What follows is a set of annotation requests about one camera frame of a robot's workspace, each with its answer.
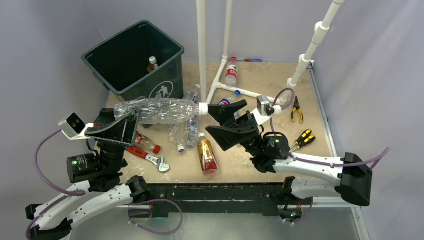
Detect white PVC pipe frame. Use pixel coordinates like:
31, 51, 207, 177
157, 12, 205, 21
196, 0, 345, 104

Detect red label water bottle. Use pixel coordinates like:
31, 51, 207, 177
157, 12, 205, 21
224, 56, 239, 87

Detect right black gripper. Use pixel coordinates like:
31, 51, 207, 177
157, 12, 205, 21
203, 100, 264, 158

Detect dark green trash bin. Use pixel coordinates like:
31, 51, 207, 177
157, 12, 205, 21
81, 20, 185, 102

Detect purple cable loop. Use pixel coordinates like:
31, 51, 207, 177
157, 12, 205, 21
127, 198, 184, 236

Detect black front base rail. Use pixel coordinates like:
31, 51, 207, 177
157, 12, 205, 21
148, 183, 298, 218

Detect red handle adjustable wrench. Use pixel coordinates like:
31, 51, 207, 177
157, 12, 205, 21
126, 146, 171, 173

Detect red cap tea bottle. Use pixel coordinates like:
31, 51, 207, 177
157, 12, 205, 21
134, 132, 162, 155

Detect yellow handle pliers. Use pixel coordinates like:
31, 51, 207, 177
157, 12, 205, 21
291, 96, 304, 124

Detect yellow red tea bottle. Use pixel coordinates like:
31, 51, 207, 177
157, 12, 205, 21
196, 133, 219, 175

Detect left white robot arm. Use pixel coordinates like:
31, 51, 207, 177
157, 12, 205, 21
25, 108, 150, 240

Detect long crushed clear bottle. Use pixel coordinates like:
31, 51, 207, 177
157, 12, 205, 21
113, 98, 209, 125

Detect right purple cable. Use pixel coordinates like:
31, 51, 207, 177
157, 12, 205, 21
269, 87, 391, 168

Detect clear bottle near bin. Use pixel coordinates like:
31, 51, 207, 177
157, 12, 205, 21
182, 84, 201, 103

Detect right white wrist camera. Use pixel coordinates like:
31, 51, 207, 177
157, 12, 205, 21
251, 95, 283, 126

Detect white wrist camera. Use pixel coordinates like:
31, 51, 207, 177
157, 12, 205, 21
251, 95, 283, 126
58, 113, 94, 141

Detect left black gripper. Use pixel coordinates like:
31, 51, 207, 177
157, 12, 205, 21
87, 96, 147, 174

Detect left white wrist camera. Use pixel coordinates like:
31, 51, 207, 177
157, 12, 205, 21
58, 113, 94, 141

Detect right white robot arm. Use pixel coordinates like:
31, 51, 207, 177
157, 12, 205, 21
200, 95, 373, 207

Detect clear bottle white cap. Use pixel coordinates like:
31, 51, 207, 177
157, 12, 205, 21
184, 115, 199, 149

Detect small pepsi bottle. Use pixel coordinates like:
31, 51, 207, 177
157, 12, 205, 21
218, 90, 241, 105

